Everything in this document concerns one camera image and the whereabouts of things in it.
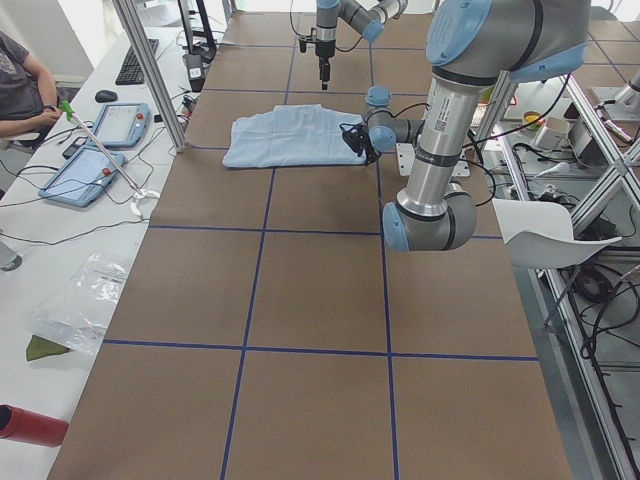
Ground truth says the white plastic chair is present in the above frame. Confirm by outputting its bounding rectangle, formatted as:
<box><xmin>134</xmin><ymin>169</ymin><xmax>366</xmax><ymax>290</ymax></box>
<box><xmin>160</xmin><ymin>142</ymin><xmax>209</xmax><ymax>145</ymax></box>
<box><xmin>492</xmin><ymin>199</ymin><xmax>622</xmax><ymax>269</ymax></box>

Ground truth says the black keyboard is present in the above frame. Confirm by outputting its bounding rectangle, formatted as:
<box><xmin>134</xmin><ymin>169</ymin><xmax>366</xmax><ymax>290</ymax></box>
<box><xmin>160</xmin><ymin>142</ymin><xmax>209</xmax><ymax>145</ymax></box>
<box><xmin>115</xmin><ymin>47</ymin><xmax>144</xmax><ymax>86</ymax></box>

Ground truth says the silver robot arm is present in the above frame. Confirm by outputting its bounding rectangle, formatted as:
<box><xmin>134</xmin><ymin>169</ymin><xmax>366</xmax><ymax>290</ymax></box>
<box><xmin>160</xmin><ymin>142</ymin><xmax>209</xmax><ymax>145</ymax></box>
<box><xmin>341</xmin><ymin>1</ymin><xmax>590</xmax><ymax>251</ymax></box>
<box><xmin>294</xmin><ymin>0</ymin><xmax>408</xmax><ymax>90</ymax></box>

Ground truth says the light blue button-up shirt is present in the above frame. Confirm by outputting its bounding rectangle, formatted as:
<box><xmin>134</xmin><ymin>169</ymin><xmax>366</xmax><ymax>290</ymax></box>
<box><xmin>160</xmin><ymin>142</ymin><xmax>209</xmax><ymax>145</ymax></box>
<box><xmin>222</xmin><ymin>104</ymin><xmax>365</xmax><ymax>169</ymax></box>

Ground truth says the red cylindrical bottle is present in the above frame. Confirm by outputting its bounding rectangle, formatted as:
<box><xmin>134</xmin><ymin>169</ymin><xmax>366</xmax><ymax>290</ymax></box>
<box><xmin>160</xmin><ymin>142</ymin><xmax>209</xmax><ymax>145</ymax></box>
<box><xmin>1</xmin><ymin>405</ymin><xmax>69</xmax><ymax>447</ymax></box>

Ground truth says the near blue teach pendant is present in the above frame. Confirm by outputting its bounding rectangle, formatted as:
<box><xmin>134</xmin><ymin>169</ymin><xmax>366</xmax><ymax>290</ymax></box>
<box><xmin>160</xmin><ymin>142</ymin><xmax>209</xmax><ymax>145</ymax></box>
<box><xmin>38</xmin><ymin>146</ymin><xmax>125</xmax><ymax>207</ymax></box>

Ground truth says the aluminium frame post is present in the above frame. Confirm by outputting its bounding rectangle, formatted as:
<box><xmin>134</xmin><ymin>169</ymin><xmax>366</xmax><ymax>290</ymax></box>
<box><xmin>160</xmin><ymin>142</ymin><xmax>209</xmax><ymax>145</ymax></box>
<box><xmin>112</xmin><ymin>0</ymin><xmax>187</xmax><ymax>153</ymax></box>

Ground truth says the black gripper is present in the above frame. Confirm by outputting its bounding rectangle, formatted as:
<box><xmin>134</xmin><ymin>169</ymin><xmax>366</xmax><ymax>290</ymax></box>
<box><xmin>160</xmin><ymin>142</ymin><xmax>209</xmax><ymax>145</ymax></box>
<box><xmin>339</xmin><ymin>123</ymin><xmax>380</xmax><ymax>165</ymax></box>
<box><xmin>298</xmin><ymin>27</ymin><xmax>335</xmax><ymax>91</ymax></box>

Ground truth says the far blue teach pendant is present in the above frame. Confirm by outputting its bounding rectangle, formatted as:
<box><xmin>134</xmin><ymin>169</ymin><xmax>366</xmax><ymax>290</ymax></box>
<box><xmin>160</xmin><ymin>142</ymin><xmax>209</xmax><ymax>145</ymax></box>
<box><xmin>93</xmin><ymin>103</ymin><xmax>150</xmax><ymax>150</ymax></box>

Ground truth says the black computer mouse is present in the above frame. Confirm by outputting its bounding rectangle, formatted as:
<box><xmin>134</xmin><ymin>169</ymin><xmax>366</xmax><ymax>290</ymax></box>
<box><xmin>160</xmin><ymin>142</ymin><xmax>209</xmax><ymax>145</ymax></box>
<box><xmin>94</xmin><ymin>89</ymin><xmax>118</xmax><ymax>103</ymax></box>

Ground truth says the blue teach pendant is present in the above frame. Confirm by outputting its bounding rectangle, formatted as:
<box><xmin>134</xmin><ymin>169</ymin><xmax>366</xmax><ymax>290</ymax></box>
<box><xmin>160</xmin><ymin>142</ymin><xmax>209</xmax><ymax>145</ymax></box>
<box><xmin>93</xmin><ymin>103</ymin><xmax>150</xmax><ymax>150</ymax></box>
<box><xmin>38</xmin><ymin>146</ymin><xmax>125</xmax><ymax>207</ymax></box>

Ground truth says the idle robot arm base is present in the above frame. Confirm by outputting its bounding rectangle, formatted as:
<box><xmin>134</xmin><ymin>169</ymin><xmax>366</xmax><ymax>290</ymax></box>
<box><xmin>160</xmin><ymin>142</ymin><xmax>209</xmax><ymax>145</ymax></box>
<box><xmin>593</xmin><ymin>71</ymin><xmax>639</xmax><ymax>144</ymax></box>

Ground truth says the long metal reaching stick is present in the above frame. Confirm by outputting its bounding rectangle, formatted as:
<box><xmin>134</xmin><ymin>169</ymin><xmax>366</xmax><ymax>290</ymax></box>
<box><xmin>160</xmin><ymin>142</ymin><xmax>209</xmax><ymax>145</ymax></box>
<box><xmin>58</xmin><ymin>99</ymin><xmax>161</xmax><ymax>204</ymax></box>

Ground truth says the seated person grey shirt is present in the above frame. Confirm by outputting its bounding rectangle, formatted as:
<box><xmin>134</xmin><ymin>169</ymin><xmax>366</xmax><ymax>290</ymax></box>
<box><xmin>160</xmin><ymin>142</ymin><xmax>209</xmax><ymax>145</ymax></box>
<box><xmin>1</xmin><ymin>32</ymin><xmax>61</xmax><ymax>139</ymax></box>

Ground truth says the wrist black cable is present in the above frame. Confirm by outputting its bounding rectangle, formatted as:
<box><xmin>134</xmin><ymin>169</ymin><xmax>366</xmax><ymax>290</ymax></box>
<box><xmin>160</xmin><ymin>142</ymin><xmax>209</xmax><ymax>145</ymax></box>
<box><xmin>288</xmin><ymin>0</ymin><xmax>374</xmax><ymax>54</ymax></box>
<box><xmin>339</xmin><ymin>102</ymin><xmax>541</xmax><ymax>209</ymax></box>

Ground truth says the green cloth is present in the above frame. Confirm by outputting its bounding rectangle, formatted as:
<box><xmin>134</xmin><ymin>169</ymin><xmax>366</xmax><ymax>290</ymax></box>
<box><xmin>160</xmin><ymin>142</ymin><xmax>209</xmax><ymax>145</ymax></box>
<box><xmin>25</xmin><ymin>335</ymin><xmax>71</xmax><ymax>362</ymax></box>

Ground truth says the clear plastic bag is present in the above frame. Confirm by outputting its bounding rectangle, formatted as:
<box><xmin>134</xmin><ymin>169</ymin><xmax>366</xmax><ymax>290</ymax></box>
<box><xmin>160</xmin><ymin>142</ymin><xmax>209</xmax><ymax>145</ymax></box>
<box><xmin>29</xmin><ymin>252</ymin><xmax>132</xmax><ymax>356</ymax></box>

